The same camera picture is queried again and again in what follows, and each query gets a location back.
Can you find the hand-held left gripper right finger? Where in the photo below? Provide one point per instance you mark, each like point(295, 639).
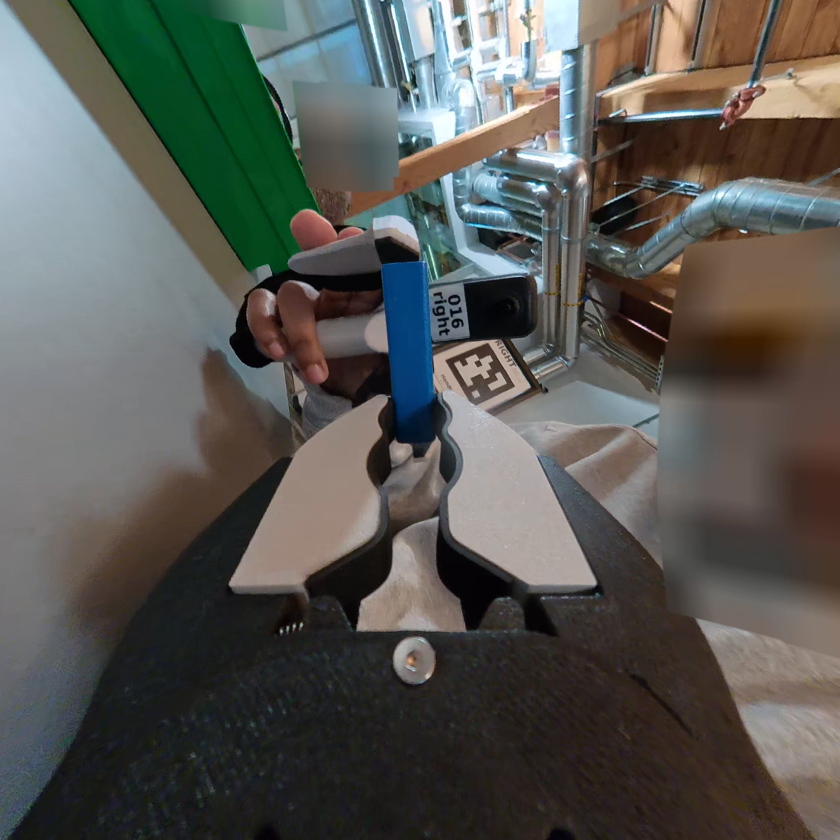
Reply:
point(518, 512)

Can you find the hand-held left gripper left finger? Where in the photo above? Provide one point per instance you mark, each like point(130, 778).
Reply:
point(315, 512)

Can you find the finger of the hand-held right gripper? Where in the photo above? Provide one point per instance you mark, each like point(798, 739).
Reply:
point(348, 253)
point(351, 334)

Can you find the blue rectangular block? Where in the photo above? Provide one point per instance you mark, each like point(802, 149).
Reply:
point(410, 348)

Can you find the person's right forearm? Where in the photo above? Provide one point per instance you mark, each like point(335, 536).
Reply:
point(325, 410)

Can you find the person's right hand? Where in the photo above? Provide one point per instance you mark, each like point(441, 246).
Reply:
point(295, 321)

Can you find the framed marker sign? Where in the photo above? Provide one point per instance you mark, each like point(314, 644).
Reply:
point(485, 377)

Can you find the person's beige sweatshirt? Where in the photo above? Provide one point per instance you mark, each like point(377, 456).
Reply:
point(597, 472)

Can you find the silver pipe bundle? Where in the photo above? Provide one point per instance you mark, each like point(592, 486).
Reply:
point(558, 190)

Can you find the slanted wooden beam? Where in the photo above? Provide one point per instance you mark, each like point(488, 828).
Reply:
point(472, 148)

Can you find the green panel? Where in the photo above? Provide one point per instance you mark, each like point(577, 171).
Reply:
point(216, 118)

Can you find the wide wooden ceiling beam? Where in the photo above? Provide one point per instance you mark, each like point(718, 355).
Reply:
point(722, 85)

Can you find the red pipe clamp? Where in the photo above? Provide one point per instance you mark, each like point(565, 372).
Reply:
point(741, 105)

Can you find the bent silver duct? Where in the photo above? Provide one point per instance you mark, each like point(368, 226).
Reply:
point(741, 207)

